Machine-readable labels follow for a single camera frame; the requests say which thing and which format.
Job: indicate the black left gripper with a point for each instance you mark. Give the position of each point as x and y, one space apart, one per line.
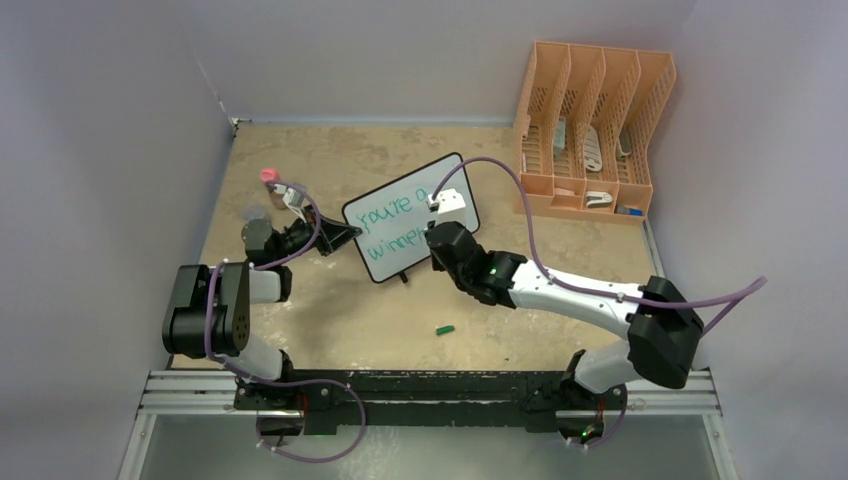
335 235

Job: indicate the white whiteboard black frame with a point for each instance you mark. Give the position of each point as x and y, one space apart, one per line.
393 218

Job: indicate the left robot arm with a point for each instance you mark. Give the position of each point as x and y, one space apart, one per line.
208 315

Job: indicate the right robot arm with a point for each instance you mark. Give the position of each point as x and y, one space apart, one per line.
658 332

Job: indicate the clear plastic clip jar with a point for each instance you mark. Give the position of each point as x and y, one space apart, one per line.
255 211

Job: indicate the pink lid crayon bottle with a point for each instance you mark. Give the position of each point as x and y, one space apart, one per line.
270 178

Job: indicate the white stapler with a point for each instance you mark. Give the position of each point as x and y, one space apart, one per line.
598 199

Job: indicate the white perforated object in organizer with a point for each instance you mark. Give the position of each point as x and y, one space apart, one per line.
592 156

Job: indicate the peach plastic file organizer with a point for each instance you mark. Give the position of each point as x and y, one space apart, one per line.
585 118

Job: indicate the blue small box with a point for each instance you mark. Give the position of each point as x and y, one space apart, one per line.
630 211

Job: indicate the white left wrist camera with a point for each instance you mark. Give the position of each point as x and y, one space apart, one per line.
292 197

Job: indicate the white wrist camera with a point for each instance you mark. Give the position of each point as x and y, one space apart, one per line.
292 197
448 206

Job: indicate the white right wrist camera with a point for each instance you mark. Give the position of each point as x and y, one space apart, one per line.
448 206

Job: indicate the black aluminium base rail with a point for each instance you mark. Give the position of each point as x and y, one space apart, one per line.
536 401

